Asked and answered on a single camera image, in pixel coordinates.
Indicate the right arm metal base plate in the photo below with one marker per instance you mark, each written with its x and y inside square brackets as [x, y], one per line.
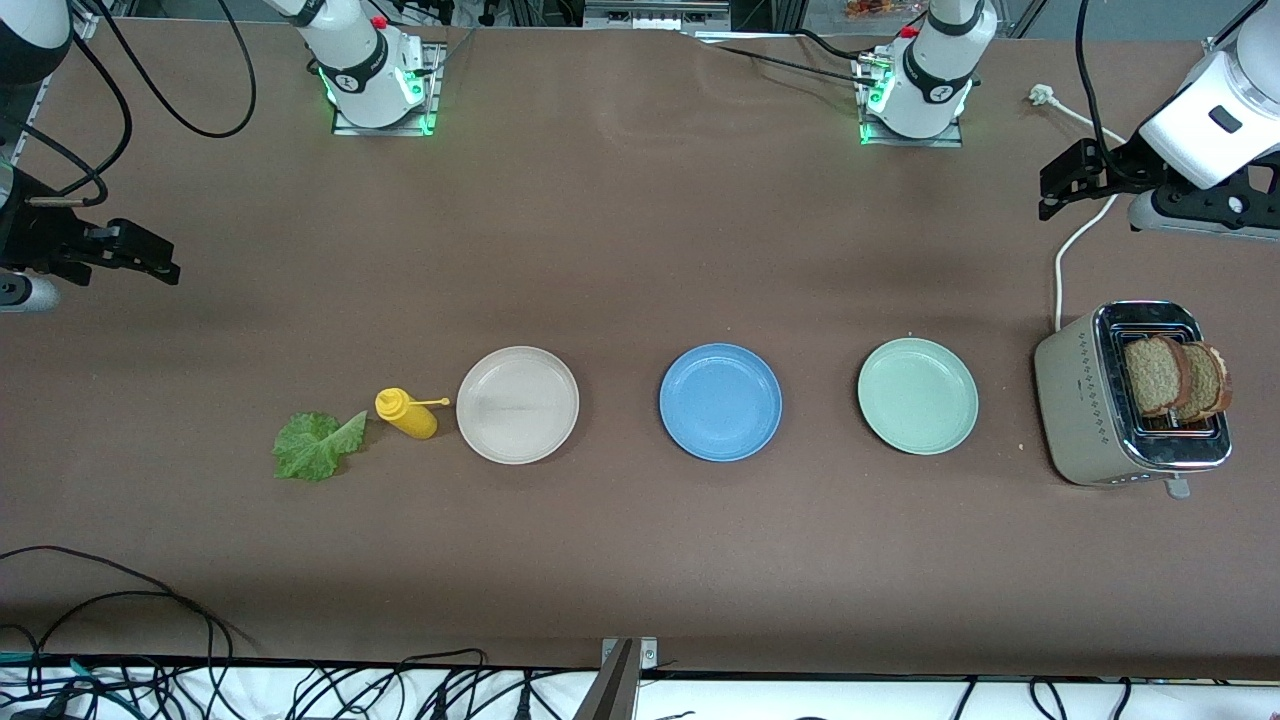
[436, 100]

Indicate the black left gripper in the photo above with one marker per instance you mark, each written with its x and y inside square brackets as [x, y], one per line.
[1128, 161]

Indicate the beige chrome toaster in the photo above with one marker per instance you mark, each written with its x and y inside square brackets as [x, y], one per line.
[1075, 400]

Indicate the brown bread slice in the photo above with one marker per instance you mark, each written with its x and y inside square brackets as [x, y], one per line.
[1150, 380]
[1212, 385]

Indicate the blue plate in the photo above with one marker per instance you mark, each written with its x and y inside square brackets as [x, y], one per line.
[720, 402]

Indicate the metal table edge bracket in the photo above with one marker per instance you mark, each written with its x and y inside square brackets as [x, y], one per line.
[618, 685]

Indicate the aluminium frame profile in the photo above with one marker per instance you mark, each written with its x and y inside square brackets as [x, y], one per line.
[1222, 30]
[90, 18]

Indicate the light green plate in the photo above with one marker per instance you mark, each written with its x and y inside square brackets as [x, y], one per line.
[917, 396]

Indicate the grey metal box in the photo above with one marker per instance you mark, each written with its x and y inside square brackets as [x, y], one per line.
[655, 14]

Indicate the beige plate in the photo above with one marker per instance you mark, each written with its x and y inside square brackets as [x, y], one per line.
[517, 405]

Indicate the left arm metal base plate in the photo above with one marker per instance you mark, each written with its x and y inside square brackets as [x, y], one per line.
[945, 141]

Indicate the yellow mustard squeeze bottle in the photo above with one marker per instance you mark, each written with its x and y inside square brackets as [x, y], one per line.
[410, 418]

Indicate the green lettuce leaf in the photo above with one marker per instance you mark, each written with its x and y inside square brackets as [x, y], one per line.
[315, 450]

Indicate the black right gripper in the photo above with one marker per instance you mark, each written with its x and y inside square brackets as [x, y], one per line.
[30, 236]

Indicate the orange snack packet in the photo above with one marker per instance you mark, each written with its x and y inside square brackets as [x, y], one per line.
[872, 8]

